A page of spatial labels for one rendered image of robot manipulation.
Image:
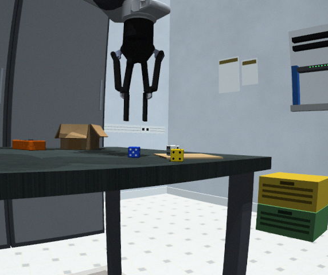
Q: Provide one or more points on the tan square mat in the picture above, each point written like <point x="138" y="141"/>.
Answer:
<point x="191" y="156"/>

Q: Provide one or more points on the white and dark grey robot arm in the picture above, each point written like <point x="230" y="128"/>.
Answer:
<point x="120" y="10"/>

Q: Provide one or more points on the orange rectangular block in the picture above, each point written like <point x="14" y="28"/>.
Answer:
<point x="30" y="145"/>

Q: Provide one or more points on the yellow die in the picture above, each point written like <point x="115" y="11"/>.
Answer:
<point x="176" y="155"/>

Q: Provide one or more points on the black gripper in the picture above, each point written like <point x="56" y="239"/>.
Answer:
<point x="137" y="47"/>

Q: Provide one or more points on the white die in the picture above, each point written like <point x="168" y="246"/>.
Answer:
<point x="168" y="149"/>

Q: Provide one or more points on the blue die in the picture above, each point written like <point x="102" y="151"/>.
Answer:
<point x="133" y="152"/>

